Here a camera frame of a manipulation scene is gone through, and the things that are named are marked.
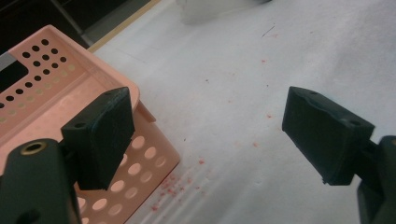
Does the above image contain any pink perforated plastic basket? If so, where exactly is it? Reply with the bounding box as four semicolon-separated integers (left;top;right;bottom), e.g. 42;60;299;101
0;24;181;224

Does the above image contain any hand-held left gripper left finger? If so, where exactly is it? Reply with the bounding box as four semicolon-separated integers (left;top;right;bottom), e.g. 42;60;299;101
60;86;136;191

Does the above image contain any grey metal rail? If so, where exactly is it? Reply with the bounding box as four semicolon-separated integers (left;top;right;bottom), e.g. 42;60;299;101
50;0;154;46

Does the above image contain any grey metal bar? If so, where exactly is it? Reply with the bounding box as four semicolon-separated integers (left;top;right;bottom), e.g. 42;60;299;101
0;51;17;73

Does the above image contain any white plastic bag yellow smiley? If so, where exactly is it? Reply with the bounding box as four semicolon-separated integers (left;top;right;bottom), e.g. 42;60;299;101
176;0;273;26

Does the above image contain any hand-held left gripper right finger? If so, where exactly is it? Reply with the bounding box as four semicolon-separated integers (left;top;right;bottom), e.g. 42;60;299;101
281;86;375;187

